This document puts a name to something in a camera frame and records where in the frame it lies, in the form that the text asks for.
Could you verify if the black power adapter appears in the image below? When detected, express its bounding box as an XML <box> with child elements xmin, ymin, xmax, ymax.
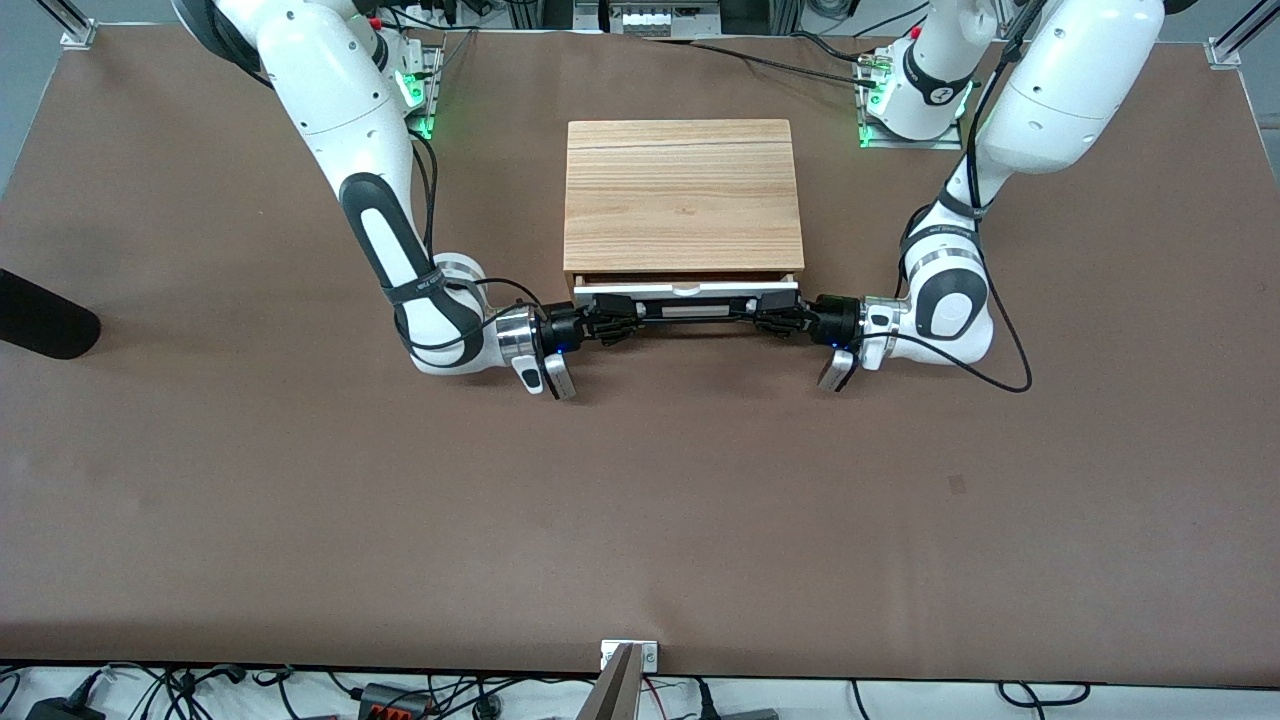
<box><xmin>25</xmin><ymin>697</ymin><xmax>106</xmax><ymax>720</ymax></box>

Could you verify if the silver mounting bracket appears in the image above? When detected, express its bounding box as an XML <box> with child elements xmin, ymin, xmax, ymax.
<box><xmin>600</xmin><ymin>640</ymin><xmax>659</xmax><ymax>673</ymax></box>

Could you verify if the white drawer with black handle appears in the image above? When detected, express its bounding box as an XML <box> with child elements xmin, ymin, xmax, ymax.
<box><xmin>572</xmin><ymin>272</ymin><xmax>801</xmax><ymax>327</ymax></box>

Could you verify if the black rounded cylinder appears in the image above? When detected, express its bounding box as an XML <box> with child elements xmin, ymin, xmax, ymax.
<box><xmin>0</xmin><ymin>268</ymin><xmax>101</xmax><ymax>361</ymax></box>

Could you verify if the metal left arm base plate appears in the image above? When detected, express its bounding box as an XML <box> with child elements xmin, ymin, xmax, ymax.
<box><xmin>857</xmin><ymin>55</ymin><xmax>986</xmax><ymax>151</ymax></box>

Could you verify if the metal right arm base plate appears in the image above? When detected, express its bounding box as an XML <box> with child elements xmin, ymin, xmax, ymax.
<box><xmin>400</xmin><ymin>45</ymin><xmax>444</xmax><ymax>141</ymax></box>

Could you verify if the black looped floor cable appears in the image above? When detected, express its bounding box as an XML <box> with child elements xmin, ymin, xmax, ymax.
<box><xmin>998</xmin><ymin>682</ymin><xmax>1091</xmax><ymax>707</ymax></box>

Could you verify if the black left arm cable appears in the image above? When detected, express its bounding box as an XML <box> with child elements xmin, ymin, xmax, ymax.
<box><xmin>898</xmin><ymin>0</ymin><xmax>1033</xmax><ymax>393</ymax></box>

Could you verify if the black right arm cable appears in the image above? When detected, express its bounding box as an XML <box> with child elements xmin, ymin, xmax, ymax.
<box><xmin>395</xmin><ymin>135</ymin><xmax>549</xmax><ymax>353</ymax></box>

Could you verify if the wooden drawer cabinet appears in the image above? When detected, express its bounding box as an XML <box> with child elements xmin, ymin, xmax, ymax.
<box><xmin>563</xmin><ymin>119</ymin><xmax>805</xmax><ymax>301</ymax></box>

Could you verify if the short black table cable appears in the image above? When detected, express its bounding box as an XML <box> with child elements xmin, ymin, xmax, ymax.
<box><xmin>790</xmin><ymin>32</ymin><xmax>873</xmax><ymax>63</ymax></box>

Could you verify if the grey terminal block device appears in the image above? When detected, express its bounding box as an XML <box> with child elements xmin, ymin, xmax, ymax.
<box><xmin>608</xmin><ymin>0</ymin><xmax>721</xmax><ymax>39</ymax></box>

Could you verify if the long black table cable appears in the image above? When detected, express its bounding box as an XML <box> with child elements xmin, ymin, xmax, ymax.
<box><xmin>640</xmin><ymin>38</ymin><xmax>881</xmax><ymax>88</ymax></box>

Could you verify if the black box with orange connectors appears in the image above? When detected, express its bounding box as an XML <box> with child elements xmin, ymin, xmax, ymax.
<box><xmin>358</xmin><ymin>683</ymin><xmax>436</xmax><ymax>720</ymax></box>

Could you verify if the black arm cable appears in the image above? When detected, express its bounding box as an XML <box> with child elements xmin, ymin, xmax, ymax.
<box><xmin>395</xmin><ymin>135</ymin><xmax>549</xmax><ymax>353</ymax></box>
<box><xmin>898</xmin><ymin>0</ymin><xmax>1033</xmax><ymax>393</ymax></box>

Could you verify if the brown camera pole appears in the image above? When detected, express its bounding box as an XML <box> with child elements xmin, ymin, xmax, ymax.
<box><xmin>578</xmin><ymin>645</ymin><xmax>641</xmax><ymax>720</ymax></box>

